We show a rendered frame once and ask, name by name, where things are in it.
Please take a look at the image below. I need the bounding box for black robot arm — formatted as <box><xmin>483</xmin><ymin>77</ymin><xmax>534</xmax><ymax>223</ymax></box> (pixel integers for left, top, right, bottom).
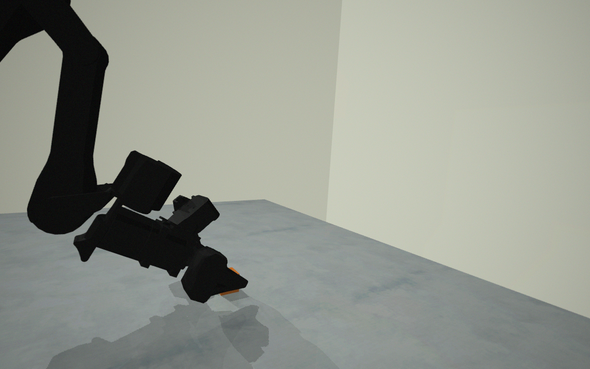
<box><xmin>0</xmin><ymin>0</ymin><xmax>220</xmax><ymax>262</ymax></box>

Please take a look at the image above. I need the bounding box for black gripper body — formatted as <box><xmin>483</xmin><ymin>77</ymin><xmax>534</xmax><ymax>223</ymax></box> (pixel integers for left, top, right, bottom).
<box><xmin>133</xmin><ymin>219</ymin><xmax>227</xmax><ymax>303</ymax></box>

